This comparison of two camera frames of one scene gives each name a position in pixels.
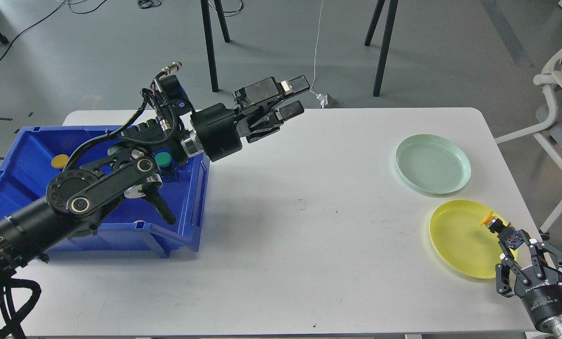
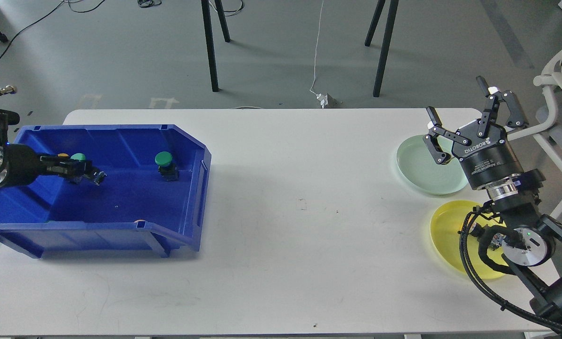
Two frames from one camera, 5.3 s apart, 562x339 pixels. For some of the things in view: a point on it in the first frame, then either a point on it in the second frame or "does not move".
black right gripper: x=554 y=303 → x=486 y=153
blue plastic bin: x=40 y=154 does not move
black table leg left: x=204 y=4 does not move
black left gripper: x=218 y=130 → x=26 y=165
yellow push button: x=509 y=235 → x=496 y=241
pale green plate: x=432 y=164 does not move
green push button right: x=169 y=171 does not move
